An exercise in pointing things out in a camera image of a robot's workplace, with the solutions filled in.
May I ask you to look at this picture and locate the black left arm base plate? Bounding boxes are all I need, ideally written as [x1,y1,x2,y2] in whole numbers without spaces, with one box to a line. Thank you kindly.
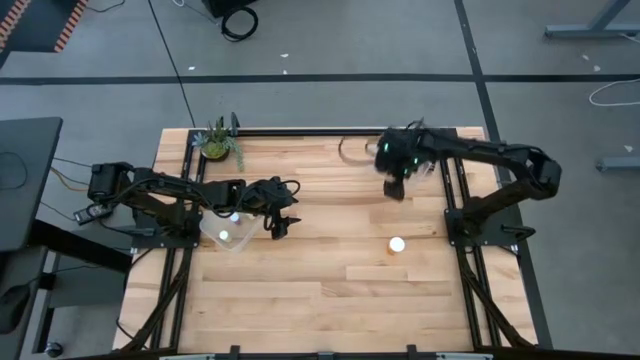
[130,232,201,250]

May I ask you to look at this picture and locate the black power adapter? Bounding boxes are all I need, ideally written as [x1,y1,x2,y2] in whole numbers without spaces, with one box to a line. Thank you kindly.
[73,202,114,225]

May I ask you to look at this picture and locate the black ramp orange striped edges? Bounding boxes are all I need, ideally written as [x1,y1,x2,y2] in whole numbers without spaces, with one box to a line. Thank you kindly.
[0,0,90,54]

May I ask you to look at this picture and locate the black desk foot beam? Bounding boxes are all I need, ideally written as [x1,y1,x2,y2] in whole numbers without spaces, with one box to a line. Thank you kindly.
[30,219,134,274]

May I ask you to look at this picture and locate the black aluminium table frame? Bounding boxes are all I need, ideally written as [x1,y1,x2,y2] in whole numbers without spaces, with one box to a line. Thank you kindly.
[119,127,539,360]

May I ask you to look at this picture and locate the coiled black cable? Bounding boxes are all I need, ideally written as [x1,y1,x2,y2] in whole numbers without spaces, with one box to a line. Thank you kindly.
[220,5,260,43]

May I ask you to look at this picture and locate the clear plastic bin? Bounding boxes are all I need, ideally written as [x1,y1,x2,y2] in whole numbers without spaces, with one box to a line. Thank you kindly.
[198,209,264,253]
[368,138,439,194]

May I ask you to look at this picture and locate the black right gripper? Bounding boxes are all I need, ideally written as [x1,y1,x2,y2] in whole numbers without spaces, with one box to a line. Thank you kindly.
[375,128,426,202]

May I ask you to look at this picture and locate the black box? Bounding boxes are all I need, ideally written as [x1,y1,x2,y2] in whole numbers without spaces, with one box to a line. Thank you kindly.
[202,0,259,19]

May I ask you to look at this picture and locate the grey table leg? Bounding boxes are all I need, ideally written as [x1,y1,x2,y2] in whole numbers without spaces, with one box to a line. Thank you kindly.
[543,0,640,40]

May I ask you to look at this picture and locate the white floor cable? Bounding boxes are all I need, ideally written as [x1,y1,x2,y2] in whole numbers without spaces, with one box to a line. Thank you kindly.
[588,77,640,108]

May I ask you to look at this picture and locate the grey table foot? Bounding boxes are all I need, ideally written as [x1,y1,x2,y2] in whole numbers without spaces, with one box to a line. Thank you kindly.
[594,156,640,174]

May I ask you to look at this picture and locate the potted green succulent plant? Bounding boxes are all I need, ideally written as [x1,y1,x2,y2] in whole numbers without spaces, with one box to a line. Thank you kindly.
[192,117,246,172]

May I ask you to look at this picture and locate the black desk top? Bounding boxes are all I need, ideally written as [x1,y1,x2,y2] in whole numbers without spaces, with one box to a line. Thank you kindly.
[0,117,64,254]

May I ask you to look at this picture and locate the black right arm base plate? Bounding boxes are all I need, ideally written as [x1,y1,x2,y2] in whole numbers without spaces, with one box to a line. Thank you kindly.
[443,206,537,247]

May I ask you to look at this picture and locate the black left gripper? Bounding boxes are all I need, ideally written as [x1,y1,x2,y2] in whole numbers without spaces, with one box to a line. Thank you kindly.
[248,175,302,240]

